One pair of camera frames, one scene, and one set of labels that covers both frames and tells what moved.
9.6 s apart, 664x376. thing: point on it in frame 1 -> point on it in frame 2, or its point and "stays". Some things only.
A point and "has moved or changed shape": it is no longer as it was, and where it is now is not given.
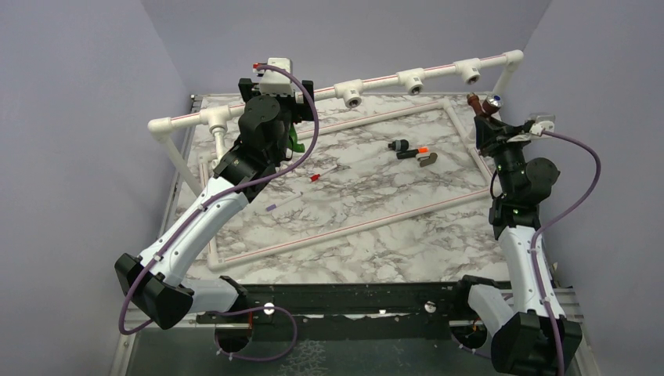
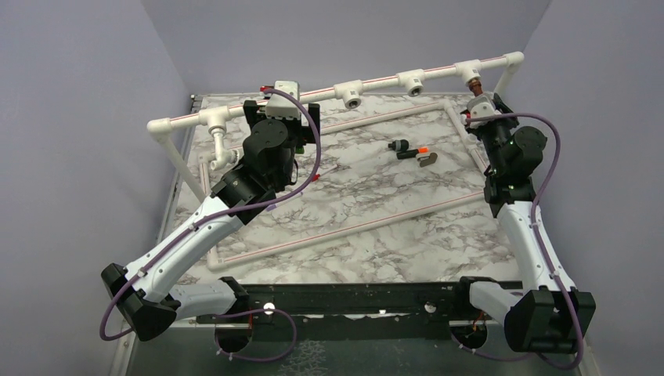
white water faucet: (218, 131) stays
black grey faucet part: (399, 145) stays
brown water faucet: (491, 103) has moved or changed shape
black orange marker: (412, 153) stays
